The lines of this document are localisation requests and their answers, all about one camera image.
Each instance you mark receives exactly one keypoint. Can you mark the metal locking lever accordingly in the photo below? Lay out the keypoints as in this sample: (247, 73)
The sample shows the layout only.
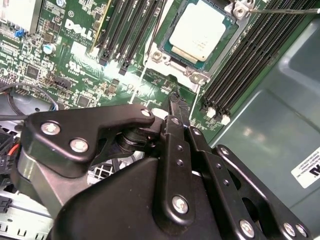
(158, 25)
(285, 10)

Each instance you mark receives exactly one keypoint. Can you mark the metal socket cover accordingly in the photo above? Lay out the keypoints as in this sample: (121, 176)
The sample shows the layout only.
(183, 80)

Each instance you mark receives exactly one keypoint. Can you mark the CPU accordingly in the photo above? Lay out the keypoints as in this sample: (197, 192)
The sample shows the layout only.
(197, 32)

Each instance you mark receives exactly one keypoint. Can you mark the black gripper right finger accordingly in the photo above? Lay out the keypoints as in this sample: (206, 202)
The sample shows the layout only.
(221, 175)

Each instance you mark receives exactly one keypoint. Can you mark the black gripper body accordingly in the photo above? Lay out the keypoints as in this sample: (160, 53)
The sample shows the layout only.
(112, 207)

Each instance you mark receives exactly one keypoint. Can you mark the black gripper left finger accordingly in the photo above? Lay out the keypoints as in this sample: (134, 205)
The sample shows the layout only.
(75, 125)

